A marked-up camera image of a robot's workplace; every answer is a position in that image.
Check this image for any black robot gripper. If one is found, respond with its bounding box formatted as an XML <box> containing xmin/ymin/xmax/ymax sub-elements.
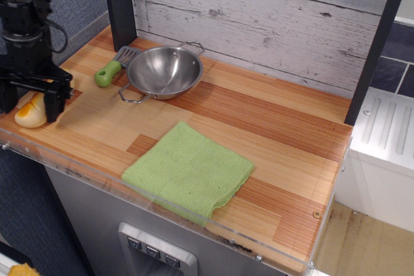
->
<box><xmin>1</xmin><ymin>30</ymin><xmax>73</xmax><ymax>123</ymax></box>

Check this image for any yellow toy bread loaf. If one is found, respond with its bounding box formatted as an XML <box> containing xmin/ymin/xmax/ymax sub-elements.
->
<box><xmin>15</xmin><ymin>69</ymin><xmax>74</xmax><ymax>128</ymax></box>

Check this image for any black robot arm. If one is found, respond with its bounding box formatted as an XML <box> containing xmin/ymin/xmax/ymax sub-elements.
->
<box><xmin>1</xmin><ymin>0</ymin><xmax>73</xmax><ymax>123</ymax></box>

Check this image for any green folded cloth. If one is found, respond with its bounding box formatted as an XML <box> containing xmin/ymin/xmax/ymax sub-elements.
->
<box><xmin>122</xmin><ymin>122</ymin><xmax>254</xmax><ymax>226</ymax></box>

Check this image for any silver toy fridge cabinet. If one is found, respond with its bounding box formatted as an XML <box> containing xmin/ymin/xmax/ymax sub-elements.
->
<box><xmin>47</xmin><ymin>168</ymin><xmax>313</xmax><ymax>275</ymax></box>

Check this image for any clear acrylic front guard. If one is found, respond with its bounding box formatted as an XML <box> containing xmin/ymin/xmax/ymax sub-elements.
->
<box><xmin>1</xmin><ymin>129</ymin><xmax>315</xmax><ymax>275</ymax></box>

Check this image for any yellow object bottom corner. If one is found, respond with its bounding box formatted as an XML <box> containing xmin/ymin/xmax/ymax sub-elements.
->
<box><xmin>7</xmin><ymin>264</ymin><xmax>40</xmax><ymax>276</ymax></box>

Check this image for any silver dispenser button panel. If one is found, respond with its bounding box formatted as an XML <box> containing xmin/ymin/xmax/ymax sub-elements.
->
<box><xmin>118</xmin><ymin>222</ymin><xmax>199</xmax><ymax>275</ymax></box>

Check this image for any white toy sink unit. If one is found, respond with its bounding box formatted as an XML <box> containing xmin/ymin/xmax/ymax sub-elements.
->
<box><xmin>334</xmin><ymin>88</ymin><xmax>413</xmax><ymax>231</ymax></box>

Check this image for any green-handled grey spatula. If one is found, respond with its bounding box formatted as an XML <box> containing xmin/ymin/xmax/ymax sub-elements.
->
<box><xmin>94</xmin><ymin>46</ymin><xmax>140</xmax><ymax>87</ymax></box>

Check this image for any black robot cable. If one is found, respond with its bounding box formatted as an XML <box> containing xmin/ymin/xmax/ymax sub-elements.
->
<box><xmin>41</xmin><ymin>19</ymin><xmax>69</xmax><ymax>54</ymax></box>

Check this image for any steel two-handled bowl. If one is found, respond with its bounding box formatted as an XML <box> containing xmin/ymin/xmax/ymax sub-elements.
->
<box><xmin>119</xmin><ymin>41</ymin><xmax>205</xmax><ymax>104</ymax></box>

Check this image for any dark left frame post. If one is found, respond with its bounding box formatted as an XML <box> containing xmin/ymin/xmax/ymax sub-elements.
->
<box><xmin>107</xmin><ymin>0</ymin><xmax>136</xmax><ymax>52</ymax></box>

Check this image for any dark frame post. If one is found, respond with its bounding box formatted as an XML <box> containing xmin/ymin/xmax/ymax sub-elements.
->
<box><xmin>344</xmin><ymin>0</ymin><xmax>402</xmax><ymax>126</ymax></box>
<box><xmin>107</xmin><ymin>0</ymin><xmax>136</xmax><ymax>52</ymax></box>

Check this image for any dark right frame post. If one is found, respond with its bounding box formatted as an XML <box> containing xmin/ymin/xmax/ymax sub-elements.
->
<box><xmin>344</xmin><ymin>0</ymin><xmax>402</xmax><ymax>126</ymax></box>

